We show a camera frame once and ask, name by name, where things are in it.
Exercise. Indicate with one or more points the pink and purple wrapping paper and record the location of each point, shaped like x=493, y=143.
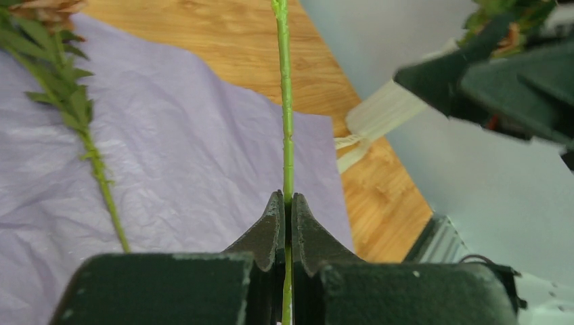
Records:
x=192, y=159

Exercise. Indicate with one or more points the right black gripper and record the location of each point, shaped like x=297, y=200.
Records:
x=525, y=95

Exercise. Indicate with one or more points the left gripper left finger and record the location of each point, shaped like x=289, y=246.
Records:
x=240, y=285

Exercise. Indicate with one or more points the pink flower bouquet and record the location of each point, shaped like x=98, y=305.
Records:
x=40, y=36

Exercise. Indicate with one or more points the cream printed ribbon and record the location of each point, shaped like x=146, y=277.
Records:
x=360, y=145

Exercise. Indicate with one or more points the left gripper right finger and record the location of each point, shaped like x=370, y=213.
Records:
x=332, y=285

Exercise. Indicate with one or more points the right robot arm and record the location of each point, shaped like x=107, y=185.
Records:
x=493, y=152

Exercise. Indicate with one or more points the small pink rose stem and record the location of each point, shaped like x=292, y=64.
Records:
x=280, y=9

